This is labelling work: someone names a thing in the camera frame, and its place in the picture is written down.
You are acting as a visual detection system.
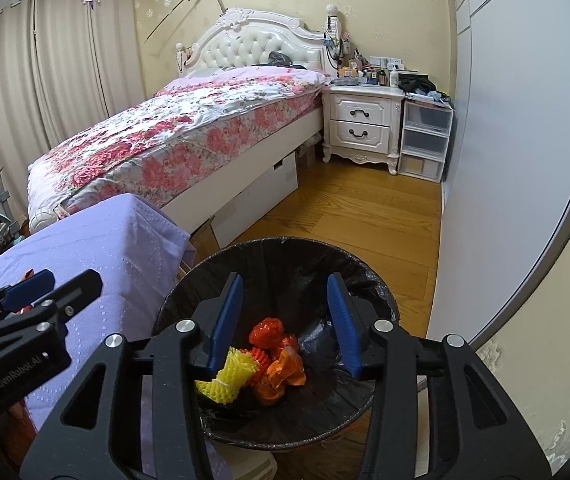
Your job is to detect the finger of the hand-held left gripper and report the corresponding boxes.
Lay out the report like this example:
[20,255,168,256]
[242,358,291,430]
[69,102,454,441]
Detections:
[0,269,56,331]
[0,269,103,346]

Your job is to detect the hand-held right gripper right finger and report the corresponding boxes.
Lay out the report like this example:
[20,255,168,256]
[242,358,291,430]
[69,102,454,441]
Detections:
[326,272,553,480]

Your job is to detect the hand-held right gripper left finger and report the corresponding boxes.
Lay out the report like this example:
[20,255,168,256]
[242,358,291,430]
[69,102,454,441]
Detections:
[22,272,246,480]

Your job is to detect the orange red wrapper piece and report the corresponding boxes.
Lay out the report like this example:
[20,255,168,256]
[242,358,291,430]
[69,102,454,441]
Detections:
[15,270,36,316]

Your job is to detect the red plastic bag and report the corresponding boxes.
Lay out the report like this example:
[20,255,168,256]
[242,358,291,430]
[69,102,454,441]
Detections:
[249,317,286,348]

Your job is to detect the red foam fruit net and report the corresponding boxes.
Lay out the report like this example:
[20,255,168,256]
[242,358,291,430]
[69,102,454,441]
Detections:
[249,347,272,377]

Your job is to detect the yellow foam fruit net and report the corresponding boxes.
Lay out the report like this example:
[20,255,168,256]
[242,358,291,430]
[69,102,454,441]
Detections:
[195,346,261,405]

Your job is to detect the trash bin with black bag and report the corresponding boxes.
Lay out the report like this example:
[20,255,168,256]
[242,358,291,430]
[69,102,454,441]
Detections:
[152,236,401,480]

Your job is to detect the purple table cloth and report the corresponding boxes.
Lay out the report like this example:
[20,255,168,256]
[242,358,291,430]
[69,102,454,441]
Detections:
[0,194,236,480]

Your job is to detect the white cardboard box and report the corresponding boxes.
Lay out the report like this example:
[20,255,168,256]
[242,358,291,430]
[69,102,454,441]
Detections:
[212,152,300,248]

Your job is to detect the white nightstand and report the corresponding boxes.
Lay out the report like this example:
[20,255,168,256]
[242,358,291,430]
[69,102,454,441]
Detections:
[321,82,406,176]

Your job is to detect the floral quilt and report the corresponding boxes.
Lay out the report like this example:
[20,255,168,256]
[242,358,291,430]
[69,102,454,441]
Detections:
[27,67,331,221]

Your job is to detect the beige curtain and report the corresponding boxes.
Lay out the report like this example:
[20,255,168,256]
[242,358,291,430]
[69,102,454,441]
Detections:
[0,0,147,233]

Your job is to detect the clear plastic drawer unit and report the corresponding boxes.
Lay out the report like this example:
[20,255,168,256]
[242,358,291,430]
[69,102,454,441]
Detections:
[397,95,454,184]

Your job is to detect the pile of dark clothes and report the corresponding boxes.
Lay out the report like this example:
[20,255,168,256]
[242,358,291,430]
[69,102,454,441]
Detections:
[399,72,452,105]

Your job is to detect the cluster of small bottles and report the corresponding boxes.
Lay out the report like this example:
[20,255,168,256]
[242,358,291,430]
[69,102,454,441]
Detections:
[337,50,391,86]

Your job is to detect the white wardrobe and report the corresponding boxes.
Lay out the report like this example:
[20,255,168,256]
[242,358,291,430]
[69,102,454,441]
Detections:
[425,0,570,351]

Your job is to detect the thin rod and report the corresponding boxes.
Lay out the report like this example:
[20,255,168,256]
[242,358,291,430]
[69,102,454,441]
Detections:
[145,0,227,43]

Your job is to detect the wall socket strip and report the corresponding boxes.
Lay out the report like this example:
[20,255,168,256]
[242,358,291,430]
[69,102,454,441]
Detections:
[369,56,406,71]

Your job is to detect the white bed frame with headboard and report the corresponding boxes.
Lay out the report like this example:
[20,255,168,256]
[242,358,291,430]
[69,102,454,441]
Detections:
[27,7,340,236]

